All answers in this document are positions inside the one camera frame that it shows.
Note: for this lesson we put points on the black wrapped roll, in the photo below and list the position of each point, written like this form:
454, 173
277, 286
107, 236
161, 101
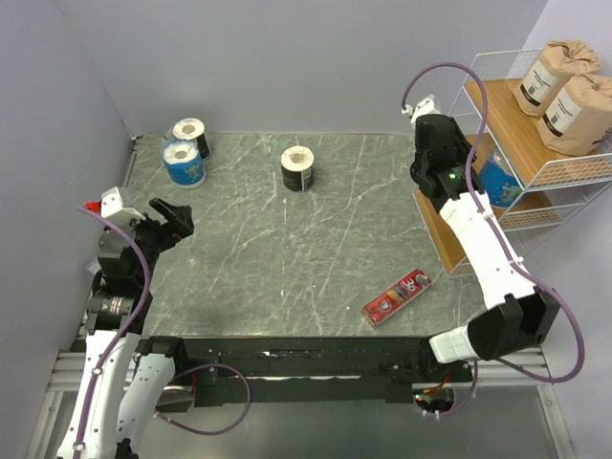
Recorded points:
297, 164
192, 130

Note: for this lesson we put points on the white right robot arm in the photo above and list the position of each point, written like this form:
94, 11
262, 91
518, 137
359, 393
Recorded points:
518, 314

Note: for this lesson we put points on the white wire wooden shelf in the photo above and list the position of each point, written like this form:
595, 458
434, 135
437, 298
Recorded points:
554, 188

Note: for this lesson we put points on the brown paper roll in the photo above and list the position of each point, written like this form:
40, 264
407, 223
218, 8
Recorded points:
578, 117
555, 65

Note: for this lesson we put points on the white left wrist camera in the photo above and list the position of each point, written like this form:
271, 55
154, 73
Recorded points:
116, 206

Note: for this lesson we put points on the blue roll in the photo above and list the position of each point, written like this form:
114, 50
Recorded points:
498, 180
184, 164

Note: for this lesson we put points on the black wrapped roll, centre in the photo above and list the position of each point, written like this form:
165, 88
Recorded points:
297, 164

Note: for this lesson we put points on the black wrapped roll, back left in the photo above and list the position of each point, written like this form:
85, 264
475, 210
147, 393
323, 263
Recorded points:
192, 130

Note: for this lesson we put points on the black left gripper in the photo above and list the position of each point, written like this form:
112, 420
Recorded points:
180, 221

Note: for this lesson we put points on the red toothpaste box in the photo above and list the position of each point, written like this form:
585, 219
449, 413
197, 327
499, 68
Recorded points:
390, 302

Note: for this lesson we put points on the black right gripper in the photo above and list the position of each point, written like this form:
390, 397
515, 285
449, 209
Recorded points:
464, 149

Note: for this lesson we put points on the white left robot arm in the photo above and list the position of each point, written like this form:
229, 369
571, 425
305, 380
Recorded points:
124, 374

